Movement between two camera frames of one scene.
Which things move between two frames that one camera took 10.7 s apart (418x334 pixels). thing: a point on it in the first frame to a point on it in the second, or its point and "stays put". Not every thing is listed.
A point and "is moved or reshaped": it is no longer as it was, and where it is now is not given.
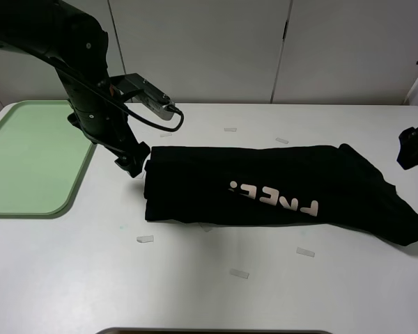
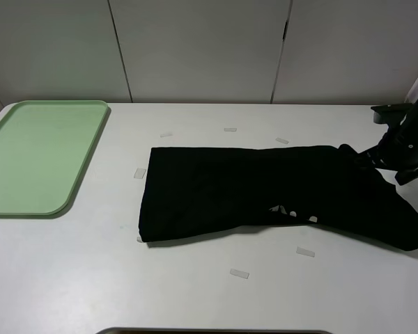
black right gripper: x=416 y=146 to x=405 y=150
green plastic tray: x=35 y=158 stays put
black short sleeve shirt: x=322 y=185 is moved or reshaped
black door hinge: x=284 y=31 stays put
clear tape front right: x=299 y=250 stays put
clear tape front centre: x=240 y=273 stays put
